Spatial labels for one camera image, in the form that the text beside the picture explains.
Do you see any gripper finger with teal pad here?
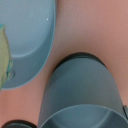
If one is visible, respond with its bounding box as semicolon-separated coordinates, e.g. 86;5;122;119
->
0;24;13;90

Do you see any grey toy pan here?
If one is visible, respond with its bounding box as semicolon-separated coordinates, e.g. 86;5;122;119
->
0;0;57;89

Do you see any grey toy pot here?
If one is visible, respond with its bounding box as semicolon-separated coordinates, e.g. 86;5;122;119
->
37;53;128;128

